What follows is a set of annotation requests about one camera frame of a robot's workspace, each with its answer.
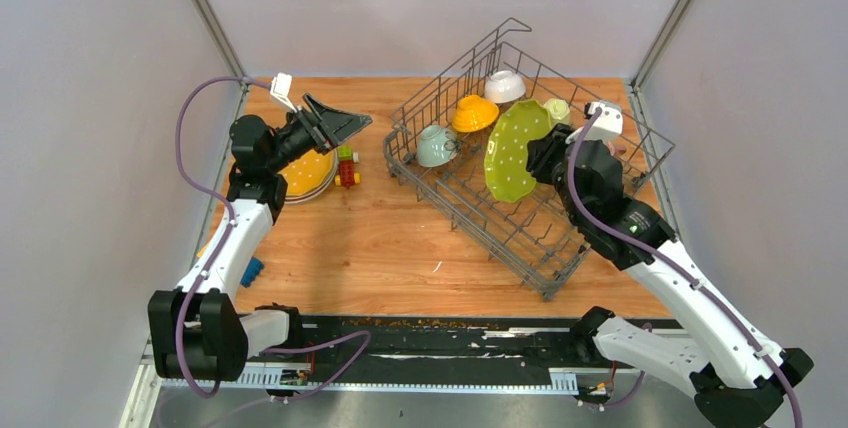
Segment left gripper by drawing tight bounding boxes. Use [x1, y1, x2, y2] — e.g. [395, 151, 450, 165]
[266, 94, 370, 174]

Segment pale yellow mug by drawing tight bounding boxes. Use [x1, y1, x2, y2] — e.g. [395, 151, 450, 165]
[542, 98, 571, 127]

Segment green polka dot plate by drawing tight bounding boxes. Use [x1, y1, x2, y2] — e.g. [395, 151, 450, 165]
[483, 99, 552, 203]

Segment white bowl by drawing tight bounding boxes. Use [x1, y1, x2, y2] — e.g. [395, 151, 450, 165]
[484, 70, 526, 104]

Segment yellow bowl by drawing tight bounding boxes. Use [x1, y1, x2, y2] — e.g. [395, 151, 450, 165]
[451, 95, 500, 133]

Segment grey wire dish rack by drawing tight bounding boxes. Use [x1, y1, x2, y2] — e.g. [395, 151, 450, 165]
[382, 17, 677, 304]

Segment pale green bowl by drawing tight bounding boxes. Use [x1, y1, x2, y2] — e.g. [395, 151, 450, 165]
[416, 125, 460, 168]

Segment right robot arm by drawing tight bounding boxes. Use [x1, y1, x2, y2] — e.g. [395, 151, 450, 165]
[526, 125, 814, 427]

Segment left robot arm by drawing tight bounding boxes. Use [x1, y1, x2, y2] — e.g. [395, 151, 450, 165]
[147, 94, 372, 382]

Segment red green toy bricks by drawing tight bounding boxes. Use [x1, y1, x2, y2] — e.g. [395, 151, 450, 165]
[334, 145, 361, 188]

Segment yellow polka dot plate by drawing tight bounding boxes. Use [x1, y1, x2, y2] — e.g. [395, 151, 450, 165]
[280, 150, 338, 203]

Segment blue toy brick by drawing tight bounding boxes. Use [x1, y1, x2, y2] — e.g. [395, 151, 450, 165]
[240, 257, 264, 288]

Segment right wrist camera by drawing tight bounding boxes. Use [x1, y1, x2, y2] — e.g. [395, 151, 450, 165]
[566, 101, 624, 144]

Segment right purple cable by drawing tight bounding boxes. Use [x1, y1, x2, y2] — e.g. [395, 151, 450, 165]
[566, 106, 805, 428]

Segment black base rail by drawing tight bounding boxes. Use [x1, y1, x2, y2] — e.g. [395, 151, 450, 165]
[264, 315, 626, 389]

